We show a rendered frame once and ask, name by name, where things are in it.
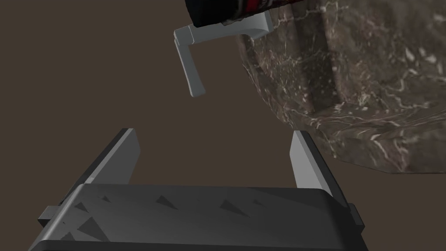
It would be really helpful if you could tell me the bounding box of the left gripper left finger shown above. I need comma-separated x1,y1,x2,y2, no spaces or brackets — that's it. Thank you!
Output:
60,128,142,206

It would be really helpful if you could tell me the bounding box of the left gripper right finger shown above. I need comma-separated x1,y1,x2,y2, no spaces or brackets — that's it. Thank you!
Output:
289,130,350,207

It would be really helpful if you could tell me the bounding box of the dark marble table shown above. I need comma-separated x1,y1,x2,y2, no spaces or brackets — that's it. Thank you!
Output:
236,0,446,174

